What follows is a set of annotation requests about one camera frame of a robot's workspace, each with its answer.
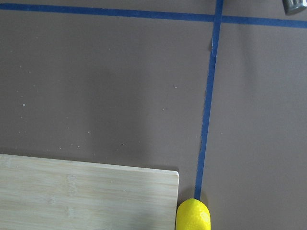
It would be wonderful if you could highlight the yellow lemon near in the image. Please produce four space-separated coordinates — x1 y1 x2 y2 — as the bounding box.
176 198 211 230

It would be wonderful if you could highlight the wooden cutting board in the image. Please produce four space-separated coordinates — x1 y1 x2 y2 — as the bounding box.
0 154 179 230

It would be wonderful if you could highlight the metal scoop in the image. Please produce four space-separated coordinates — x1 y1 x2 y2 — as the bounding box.
282 0 307 15

